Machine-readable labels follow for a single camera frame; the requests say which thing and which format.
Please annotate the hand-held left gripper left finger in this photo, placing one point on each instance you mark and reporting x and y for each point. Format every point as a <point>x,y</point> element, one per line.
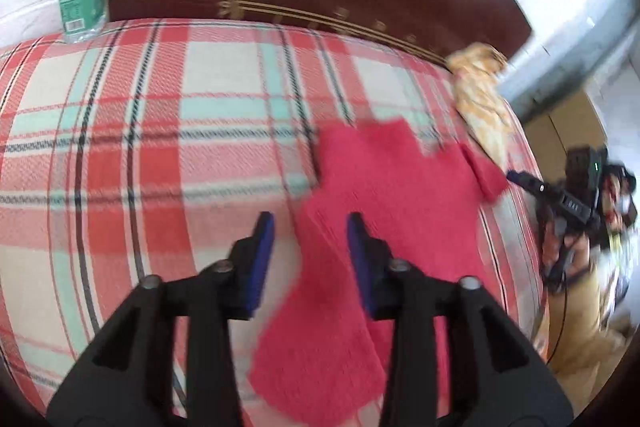
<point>262,257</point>

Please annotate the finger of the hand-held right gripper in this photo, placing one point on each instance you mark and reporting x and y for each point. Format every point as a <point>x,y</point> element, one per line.
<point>525,181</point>

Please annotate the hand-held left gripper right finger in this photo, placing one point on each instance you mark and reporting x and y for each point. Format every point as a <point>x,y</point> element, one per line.
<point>359,257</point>

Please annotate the red knitted garment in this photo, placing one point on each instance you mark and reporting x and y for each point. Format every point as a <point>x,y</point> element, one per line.
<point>400,187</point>

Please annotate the person's right hand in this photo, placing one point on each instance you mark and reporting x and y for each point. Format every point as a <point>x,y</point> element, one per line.
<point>552,247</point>

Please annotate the yellow patterned cloth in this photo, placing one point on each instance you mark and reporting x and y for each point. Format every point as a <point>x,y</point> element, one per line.
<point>480,102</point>

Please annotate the person's tan trousers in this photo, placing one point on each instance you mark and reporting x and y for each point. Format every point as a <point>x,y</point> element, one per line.
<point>580,332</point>

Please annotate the red plaid blanket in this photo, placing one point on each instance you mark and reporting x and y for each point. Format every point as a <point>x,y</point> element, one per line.
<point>150,132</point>

